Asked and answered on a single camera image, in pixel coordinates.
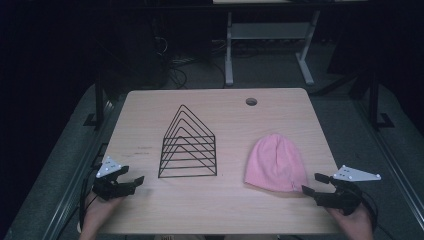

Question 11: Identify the white metal desk frame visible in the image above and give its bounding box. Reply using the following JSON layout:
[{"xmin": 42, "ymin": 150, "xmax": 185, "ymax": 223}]
[{"xmin": 224, "ymin": 9, "xmax": 322, "ymax": 88}]

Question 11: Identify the grey metal frame rail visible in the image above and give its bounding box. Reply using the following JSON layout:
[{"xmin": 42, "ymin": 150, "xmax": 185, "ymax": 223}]
[
  {"xmin": 41, "ymin": 99, "xmax": 116, "ymax": 240},
  {"xmin": 353, "ymin": 99, "xmax": 424, "ymax": 232}
]

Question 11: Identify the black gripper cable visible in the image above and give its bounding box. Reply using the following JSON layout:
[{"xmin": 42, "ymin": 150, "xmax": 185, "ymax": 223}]
[
  {"xmin": 358, "ymin": 189, "xmax": 380, "ymax": 232},
  {"xmin": 77, "ymin": 166, "xmax": 101, "ymax": 231}
]

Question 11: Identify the tangle of floor cables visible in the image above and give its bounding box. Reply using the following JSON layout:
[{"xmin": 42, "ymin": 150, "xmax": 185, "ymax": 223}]
[{"xmin": 154, "ymin": 35, "xmax": 228, "ymax": 90}]

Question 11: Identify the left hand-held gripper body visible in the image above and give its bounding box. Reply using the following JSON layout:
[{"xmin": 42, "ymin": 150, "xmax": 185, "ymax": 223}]
[{"xmin": 92, "ymin": 156, "xmax": 136, "ymax": 202}]

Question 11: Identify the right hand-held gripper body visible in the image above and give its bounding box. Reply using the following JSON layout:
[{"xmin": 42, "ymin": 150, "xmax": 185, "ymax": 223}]
[{"xmin": 314, "ymin": 164, "xmax": 382, "ymax": 216}]

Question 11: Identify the black metal stand post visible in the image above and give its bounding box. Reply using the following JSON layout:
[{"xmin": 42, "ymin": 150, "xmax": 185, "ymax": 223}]
[
  {"xmin": 366, "ymin": 71, "xmax": 396, "ymax": 132},
  {"xmin": 83, "ymin": 63, "xmax": 113, "ymax": 132}
]

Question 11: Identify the black wire file rack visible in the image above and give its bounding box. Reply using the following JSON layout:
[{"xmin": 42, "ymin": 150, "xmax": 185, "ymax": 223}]
[{"xmin": 157, "ymin": 104, "xmax": 218, "ymax": 179}]

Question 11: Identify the person's right hand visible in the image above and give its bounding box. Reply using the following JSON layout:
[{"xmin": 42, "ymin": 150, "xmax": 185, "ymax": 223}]
[{"xmin": 327, "ymin": 204, "xmax": 375, "ymax": 240}]

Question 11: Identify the pink knit beanie hat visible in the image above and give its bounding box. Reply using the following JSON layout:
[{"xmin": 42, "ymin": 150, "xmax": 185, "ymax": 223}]
[{"xmin": 243, "ymin": 133, "xmax": 310, "ymax": 194}]

